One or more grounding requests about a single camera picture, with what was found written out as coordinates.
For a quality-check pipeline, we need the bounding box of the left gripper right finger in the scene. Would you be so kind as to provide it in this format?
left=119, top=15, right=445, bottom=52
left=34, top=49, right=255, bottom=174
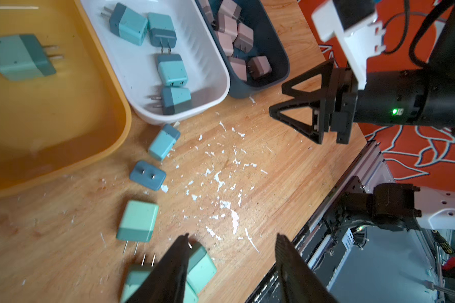
left=275, top=234, right=336, bottom=303

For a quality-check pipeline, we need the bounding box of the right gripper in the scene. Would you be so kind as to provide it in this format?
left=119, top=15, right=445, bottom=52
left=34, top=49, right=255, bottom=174
left=268, top=58, right=359, bottom=145

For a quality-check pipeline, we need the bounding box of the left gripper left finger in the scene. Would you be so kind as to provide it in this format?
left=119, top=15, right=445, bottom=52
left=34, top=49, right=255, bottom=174
left=128, top=234, right=190, bottom=302

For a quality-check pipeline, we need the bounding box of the green plug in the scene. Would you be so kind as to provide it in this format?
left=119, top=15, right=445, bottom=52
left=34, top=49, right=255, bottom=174
left=183, top=282, right=198, bottom=303
left=120, top=253, right=156, bottom=303
left=116, top=200, right=159, bottom=253
left=187, top=242, right=217, bottom=295
left=0, top=34, right=64, bottom=82

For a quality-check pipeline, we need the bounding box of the pink plug pile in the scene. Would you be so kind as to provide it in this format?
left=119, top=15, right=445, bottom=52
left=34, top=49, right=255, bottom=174
left=228, top=57, right=247, bottom=82
left=198, top=0, right=215, bottom=25
left=215, top=31, right=234, bottom=57

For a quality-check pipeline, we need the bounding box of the blue plug pile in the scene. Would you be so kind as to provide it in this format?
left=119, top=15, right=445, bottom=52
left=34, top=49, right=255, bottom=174
left=157, top=54, right=188, bottom=87
left=101, top=3, right=149, bottom=46
left=151, top=87, right=193, bottom=116

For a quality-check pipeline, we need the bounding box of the blue plug top pile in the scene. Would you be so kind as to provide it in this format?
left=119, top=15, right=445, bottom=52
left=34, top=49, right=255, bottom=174
left=101, top=3, right=149, bottom=46

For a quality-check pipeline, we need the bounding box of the pink plug front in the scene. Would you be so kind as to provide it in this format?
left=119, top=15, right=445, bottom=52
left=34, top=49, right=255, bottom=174
left=247, top=56, right=272, bottom=79

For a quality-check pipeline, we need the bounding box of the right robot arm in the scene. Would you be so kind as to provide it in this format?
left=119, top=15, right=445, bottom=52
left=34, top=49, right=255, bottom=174
left=269, top=1, right=455, bottom=144

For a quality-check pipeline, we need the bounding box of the dark teal storage bin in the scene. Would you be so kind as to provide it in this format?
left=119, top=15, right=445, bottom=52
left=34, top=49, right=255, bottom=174
left=196, top=1, right=290, bottom=99

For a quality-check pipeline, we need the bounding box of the white storage bin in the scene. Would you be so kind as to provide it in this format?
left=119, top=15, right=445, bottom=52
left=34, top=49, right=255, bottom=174
left=76, top=1, right=230, bottom=125

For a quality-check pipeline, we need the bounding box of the yellow storage bin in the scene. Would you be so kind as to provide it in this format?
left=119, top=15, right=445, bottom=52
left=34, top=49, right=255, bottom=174
left=0, top=1, right=131, bottom=198

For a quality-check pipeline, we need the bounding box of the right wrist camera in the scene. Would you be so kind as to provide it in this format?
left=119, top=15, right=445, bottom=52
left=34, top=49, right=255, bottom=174
left=312, top=1, right=386, bottom=90

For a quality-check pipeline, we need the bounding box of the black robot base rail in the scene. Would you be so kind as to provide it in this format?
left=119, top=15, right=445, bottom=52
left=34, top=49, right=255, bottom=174
left=246, top=139, right=422, bottom=303

